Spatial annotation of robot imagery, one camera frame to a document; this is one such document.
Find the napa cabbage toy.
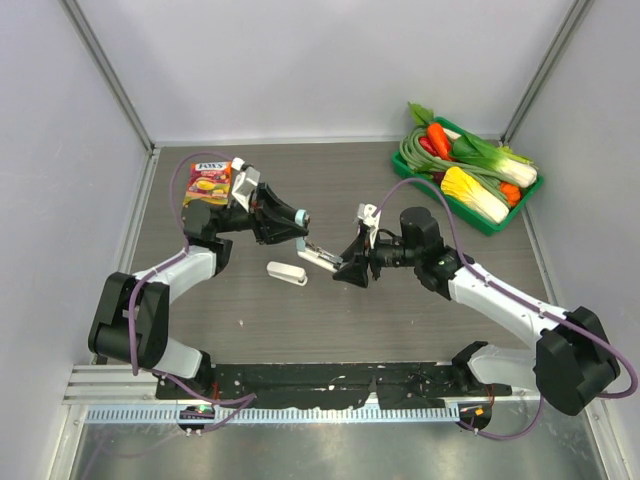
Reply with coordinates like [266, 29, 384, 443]
[440, 167, 509, 224]

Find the small orange tomato toy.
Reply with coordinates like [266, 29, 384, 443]
[500, 182, 522, 207]

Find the purple onion toy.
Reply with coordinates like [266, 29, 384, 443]
[431, 172, 445, 185]

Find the purple cable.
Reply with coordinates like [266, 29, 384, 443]
[374, 177, 640, 443]
[127, 151, 256, 436]

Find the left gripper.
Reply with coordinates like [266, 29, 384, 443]
[215, 183, 308, 245]

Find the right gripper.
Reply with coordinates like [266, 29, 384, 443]
[334, 226, 422, 287]

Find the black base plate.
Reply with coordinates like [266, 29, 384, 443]
[181, 362, 512, 410]

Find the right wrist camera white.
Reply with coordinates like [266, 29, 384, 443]
[357, 203, 380, 246]

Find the bok choy toy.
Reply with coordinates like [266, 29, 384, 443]
[452, 133, 538, 188]

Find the red pepper toy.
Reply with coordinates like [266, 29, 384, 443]
[418, 136, 440, 158]

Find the green long beans bundle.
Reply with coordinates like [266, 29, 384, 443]
[399, 128, 506, 201]

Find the blue white stapler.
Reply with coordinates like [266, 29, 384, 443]
[295, 209, 343, 273]

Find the candy bag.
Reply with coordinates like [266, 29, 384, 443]
[183, 161, 233, 206]

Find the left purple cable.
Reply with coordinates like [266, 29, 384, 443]
[127, 151, 256, 436]

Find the orange carrot toy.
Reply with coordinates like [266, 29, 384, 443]
[426, 123, 451, 161]

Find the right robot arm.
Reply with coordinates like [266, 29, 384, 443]
[333, 205, 620, 416]

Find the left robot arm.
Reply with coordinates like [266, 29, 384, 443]
[88, 183, 309, 399]

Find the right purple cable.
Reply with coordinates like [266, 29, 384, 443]
[374, 177, 640, 443]

